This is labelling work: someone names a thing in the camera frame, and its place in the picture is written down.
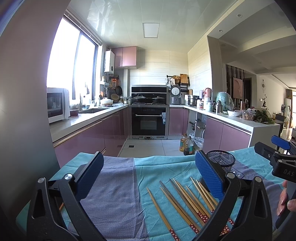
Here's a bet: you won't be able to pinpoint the kitchen window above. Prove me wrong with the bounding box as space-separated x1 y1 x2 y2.
47 18 100 104

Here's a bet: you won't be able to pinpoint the person's hand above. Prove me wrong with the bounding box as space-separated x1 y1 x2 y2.
276 180 296 216

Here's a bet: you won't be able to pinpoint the green potted plant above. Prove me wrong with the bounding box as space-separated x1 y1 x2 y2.
253 109 274 124

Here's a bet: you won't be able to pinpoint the black mesh utensil holder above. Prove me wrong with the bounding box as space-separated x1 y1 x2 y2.
207 150 235 172

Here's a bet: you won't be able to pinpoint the pink lower cabinets right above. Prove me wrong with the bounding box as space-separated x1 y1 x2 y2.
168 105 254 152

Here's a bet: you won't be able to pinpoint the pink cabinets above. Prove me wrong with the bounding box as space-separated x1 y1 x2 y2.
53 106 128 167
168 105 254 152

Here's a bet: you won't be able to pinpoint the teal desk fan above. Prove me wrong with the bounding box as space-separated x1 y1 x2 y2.
216 91 234 111

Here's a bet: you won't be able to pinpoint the teal purple tablecloth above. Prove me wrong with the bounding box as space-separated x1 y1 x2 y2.
16 146 295 240

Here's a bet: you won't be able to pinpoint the pink electric kettle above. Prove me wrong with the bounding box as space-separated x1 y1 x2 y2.
204 88 212 99

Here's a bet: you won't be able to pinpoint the dark sauce bottle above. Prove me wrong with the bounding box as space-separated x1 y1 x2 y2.
183 136 194 156

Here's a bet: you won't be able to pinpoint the pink lower cabinets left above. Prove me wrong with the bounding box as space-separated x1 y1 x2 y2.
53 106 128 167

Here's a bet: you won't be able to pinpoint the steel stock pot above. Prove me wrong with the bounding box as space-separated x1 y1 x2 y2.
188 95 200 106

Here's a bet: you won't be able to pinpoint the yellow cooking oil bottle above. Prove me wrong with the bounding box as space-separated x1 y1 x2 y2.
179 133 188 152

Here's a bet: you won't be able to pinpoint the wooden cutting board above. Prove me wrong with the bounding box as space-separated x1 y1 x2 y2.
180 74 189 85

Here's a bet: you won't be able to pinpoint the white microwave oven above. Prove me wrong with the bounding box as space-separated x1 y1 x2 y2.
47 87 70 123

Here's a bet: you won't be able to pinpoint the grey rice cooker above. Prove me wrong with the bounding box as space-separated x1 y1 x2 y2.
170 85 182 105

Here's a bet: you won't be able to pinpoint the black pan with lid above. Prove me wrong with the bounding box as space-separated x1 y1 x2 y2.
151 96 166 104

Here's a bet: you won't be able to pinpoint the black built-in oven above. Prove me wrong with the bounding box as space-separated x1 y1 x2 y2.
130 105 169 138

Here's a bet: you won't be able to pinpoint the black stove hood unit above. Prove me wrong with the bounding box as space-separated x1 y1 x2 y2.
131 85 168 105

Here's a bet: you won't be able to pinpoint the black wok with lid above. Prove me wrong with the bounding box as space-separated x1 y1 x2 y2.
132 94 147 103

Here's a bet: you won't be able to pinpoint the white water heater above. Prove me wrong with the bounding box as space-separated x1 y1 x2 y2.
104 50 115 74

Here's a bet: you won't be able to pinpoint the square ceiling light panel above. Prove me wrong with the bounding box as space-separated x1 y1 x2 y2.
142 23 159 39

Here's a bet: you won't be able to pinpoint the pink upper wall cabinet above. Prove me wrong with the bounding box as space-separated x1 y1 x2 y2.
111 46 137 69

